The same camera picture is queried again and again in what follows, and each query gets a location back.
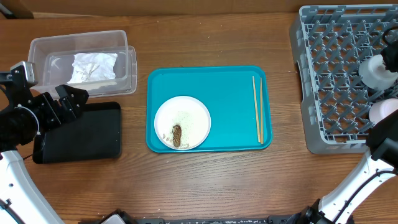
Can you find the brown cardboard backdrop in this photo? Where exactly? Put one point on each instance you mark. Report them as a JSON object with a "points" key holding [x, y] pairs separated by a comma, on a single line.
{"points": [[27, 8]]}

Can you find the grey dishwasher rack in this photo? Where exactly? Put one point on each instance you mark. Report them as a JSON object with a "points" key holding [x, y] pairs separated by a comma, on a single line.
{"points": [[329, 42]]}

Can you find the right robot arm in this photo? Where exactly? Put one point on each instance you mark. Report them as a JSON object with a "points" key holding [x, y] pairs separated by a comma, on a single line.
{"points": [[378, 165]]}

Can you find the white napkin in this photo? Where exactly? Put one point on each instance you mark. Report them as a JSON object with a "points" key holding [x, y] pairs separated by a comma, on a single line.
{"points": [[93, 67]]}

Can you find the large white plate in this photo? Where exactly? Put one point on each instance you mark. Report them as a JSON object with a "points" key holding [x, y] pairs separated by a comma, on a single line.
{"points": [[193, 117]]}

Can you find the clear plastic bin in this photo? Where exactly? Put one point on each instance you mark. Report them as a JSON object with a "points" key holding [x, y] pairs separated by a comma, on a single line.
{"points": [[53, 58]]}

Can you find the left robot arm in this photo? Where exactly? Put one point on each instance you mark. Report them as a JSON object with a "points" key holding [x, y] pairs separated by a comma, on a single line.
{"points": [[25, 119]]}

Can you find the grey bowl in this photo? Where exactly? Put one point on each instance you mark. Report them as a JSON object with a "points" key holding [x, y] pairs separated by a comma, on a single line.
{"points": [[375, 75]]}

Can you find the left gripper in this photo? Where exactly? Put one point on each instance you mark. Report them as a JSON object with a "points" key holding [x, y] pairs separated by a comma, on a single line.
{"points": [[45, 101]]}

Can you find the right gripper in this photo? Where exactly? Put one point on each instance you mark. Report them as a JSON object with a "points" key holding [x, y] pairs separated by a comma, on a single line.
{"points": [[389, 57]]}

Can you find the black plastic tray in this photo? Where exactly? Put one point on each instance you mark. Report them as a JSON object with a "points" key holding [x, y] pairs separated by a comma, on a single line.
{"points": [[95, 135]]}

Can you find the brown food scrap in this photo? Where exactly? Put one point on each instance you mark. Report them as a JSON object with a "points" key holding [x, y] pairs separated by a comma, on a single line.
{"points": [[177, 134]]}

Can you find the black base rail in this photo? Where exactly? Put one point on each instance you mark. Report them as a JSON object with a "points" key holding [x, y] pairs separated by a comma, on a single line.
{"points": [[119, 216]]}

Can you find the teal serving tray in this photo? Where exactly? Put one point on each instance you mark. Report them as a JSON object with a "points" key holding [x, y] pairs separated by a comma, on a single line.
{"points": [[228, 95]]}

